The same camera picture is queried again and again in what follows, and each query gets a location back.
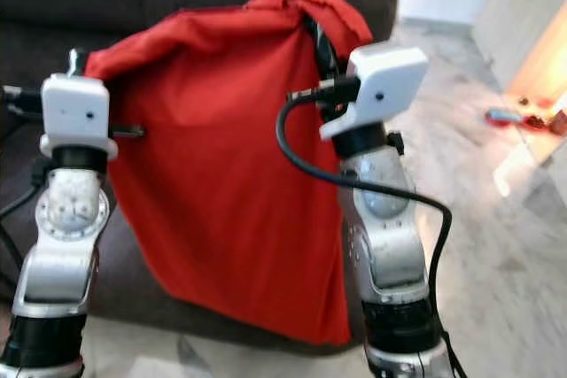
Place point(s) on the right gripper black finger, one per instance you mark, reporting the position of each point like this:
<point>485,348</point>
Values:
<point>325,49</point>

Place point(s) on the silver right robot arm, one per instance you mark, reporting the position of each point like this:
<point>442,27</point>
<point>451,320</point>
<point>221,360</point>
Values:
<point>390,254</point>

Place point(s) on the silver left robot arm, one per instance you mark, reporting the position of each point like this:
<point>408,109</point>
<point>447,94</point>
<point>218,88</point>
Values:
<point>71,210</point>

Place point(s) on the red bowl with brown food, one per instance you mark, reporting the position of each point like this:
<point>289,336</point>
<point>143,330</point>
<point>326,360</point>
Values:
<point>545,121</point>

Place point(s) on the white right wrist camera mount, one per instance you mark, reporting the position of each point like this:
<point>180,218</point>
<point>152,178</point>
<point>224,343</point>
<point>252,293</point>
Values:
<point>385,81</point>

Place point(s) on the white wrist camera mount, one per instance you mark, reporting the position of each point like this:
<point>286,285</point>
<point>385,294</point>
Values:
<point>80,112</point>
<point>385,81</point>

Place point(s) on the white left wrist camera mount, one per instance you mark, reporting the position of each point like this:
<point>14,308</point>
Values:
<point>80,112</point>

